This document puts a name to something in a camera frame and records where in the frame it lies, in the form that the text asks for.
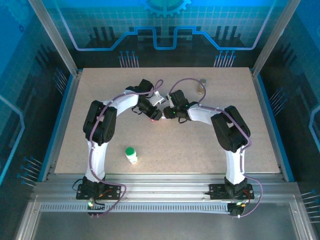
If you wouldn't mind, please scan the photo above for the black controller block with LED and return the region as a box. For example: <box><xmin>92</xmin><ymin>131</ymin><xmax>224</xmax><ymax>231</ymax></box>
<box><xmin>86</xmin><ymin>196</ymin><xmax>106</xmax><ymax>219</ymax></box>
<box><xmin>228</xmin><ymin>201</ymin><xmax>248</xmax><ymax>219</ymax></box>

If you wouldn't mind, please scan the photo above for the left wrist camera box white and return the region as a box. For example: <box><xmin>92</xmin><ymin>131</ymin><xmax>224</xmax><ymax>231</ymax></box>
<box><xmin>147</xmin><ymin>89</ymin><xmax>167</xmax><ymax>106</ymax></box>

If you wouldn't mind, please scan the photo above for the slotted grey cable duct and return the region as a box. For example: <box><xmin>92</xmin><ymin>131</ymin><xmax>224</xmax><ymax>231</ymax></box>
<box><xmin>39</xmin><ymin>202</ymin><xmax>232</xmax><ymax>213</ymax></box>

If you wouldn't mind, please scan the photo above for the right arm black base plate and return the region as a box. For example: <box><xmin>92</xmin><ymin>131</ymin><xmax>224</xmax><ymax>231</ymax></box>
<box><xmin>208</xmin><ymin>183</ymin><xmax>255</xmax><ymax>201</ymax></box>

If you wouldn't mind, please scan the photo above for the aluminium mounting rail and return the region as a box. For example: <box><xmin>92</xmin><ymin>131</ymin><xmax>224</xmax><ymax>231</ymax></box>
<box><xmin>32</xmin><ymin>173</ymin><xmax>300</xmax><ymax>202</ymax></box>

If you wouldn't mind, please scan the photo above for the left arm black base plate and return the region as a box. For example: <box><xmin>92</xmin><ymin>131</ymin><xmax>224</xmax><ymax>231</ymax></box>
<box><xmin>76</xmin><ymin>183</ymin><xmax>122</xmax><ymax>201</ymax></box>

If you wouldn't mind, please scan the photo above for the grey metal panel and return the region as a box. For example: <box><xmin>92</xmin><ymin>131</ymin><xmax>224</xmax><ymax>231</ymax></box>
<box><xmin>14</xmin><ymin>194</ymin><xmax>316</xmax><ymax>240</ymax></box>

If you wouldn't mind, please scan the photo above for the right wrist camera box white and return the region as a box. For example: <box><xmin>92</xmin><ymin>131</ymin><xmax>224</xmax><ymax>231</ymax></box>
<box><xmin>164</xmin><ymin>93</ymin><xmax>176</xmax><ymax>109</ymax></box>

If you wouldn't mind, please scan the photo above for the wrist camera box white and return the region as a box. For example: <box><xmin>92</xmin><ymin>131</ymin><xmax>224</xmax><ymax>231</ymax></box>
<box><xmin>147</xmin><ymin>89</ymin><xmax>167</xmax><ymax>106</ymax></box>
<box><xmin>164</xmin><ymin>93</ymin><xmax>176</xmax><ymax>109</ymax></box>

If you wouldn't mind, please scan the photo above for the blue edged table side rail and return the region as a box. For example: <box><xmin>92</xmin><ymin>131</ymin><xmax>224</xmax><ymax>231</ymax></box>
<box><xmin>249</xmin><ymin>68</ymin><xmax>295</xmax><ymax>183</ymax></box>
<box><xmin>41</xmin><ymin>69</ymin><xmax>84</xmax><ymax>182</ymax></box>

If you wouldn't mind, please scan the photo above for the white pill bottle green cap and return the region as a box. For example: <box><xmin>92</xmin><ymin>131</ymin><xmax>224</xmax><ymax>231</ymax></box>
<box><xmin>124</xmin><ymin>146</ymin><xmax>139</xmax><ymax>165</ymax></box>

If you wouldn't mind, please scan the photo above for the amber pill bottle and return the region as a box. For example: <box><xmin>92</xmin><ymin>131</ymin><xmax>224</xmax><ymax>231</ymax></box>
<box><xmin>196</xmin><ymin>78</ymin><xmax>207</xmax><ymax>95</ymax></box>

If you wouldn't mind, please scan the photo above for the aluminium frame post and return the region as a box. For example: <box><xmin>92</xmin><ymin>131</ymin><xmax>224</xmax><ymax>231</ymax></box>
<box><xmin>251</xmin><ymin>0</ymin><xmax>302</xmax><ymax>76</ymax></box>
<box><xmin>27</xmin><ymin>0</ymin><xmax>83</xmax><ymax>76</ymax></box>

